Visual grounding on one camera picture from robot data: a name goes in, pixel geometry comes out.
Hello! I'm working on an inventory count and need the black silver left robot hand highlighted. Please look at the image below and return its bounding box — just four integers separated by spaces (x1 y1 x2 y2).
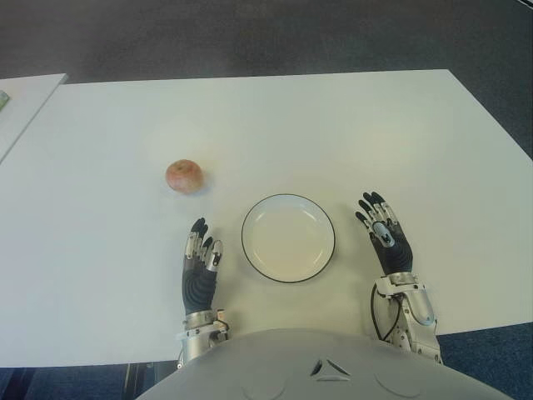
181 217 225 317

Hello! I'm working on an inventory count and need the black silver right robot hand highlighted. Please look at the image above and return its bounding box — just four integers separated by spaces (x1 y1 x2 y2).
354 191 414 277

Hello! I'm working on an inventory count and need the red yellow apple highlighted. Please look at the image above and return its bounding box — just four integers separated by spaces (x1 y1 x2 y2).
165 158 205 194

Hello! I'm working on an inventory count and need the white plate with black rim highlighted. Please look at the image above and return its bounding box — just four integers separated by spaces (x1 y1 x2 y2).
241 192 336 286

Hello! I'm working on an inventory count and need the grey metal table leg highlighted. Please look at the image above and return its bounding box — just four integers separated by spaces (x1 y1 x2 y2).
124 362 163 400

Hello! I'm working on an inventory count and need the grey white robot torso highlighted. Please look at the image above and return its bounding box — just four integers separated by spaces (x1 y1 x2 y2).
135 327 513 400

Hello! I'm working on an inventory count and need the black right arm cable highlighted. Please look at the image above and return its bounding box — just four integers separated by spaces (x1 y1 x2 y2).
370 285 404 342

